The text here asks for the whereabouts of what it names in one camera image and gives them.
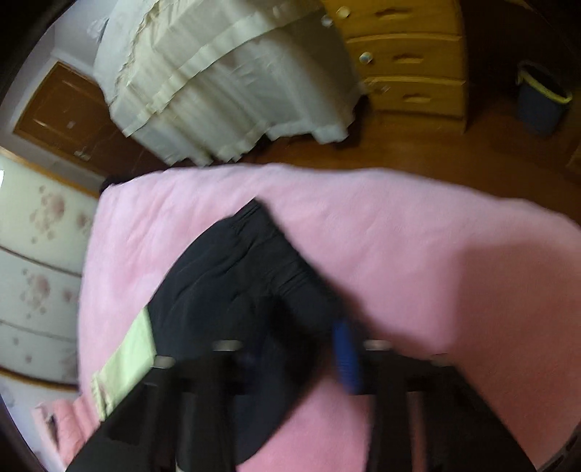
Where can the blue bin with yellow rim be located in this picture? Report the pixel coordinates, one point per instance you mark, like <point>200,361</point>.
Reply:
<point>540,106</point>

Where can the floral panel wardrobe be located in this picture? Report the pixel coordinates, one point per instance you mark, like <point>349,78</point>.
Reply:
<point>41,254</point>

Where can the wooden dresser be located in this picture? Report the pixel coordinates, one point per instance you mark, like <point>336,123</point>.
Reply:
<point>408,59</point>

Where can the black and green garment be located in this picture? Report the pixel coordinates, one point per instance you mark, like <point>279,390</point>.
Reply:
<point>236,281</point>

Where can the white cloth cover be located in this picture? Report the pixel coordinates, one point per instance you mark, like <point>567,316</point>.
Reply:
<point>236,77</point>

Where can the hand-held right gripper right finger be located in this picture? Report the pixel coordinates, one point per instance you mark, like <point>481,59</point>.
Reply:
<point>347,358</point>

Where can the pink blanket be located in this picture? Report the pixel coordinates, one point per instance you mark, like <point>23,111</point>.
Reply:
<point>408,236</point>

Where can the brown wooden door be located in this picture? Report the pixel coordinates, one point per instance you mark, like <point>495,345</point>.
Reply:
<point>54,113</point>

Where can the pink pillow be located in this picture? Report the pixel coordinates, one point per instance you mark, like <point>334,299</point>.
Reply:
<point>68,422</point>

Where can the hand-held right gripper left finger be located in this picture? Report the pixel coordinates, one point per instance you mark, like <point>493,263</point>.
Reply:
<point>213,390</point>

